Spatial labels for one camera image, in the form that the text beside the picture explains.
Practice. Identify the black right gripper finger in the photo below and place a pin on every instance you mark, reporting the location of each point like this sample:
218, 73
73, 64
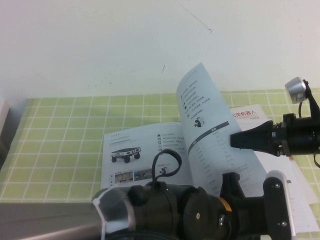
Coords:
260, 143
257, 132

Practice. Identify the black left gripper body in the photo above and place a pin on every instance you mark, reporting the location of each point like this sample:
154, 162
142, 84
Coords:
250, 220

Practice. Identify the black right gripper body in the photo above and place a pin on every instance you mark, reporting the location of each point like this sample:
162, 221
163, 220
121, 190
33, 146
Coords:
300, 135

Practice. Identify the white product brochure book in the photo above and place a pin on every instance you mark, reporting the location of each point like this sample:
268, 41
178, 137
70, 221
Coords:
140, 140

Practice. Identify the white leaflet with red print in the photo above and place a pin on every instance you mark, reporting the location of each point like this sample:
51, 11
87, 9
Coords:
250, 110

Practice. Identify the black looped plug tether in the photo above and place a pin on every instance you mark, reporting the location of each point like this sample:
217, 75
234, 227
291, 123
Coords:
178, 160

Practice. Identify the white zip tie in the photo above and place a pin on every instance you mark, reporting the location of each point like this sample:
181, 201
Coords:
100, 207

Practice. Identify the green checked tablecloth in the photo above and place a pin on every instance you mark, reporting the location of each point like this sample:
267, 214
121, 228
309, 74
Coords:
50, 150

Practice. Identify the white box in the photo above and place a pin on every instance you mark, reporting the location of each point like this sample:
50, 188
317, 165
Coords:
2, 112

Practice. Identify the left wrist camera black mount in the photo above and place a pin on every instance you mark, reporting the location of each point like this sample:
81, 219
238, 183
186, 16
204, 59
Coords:
276, 205

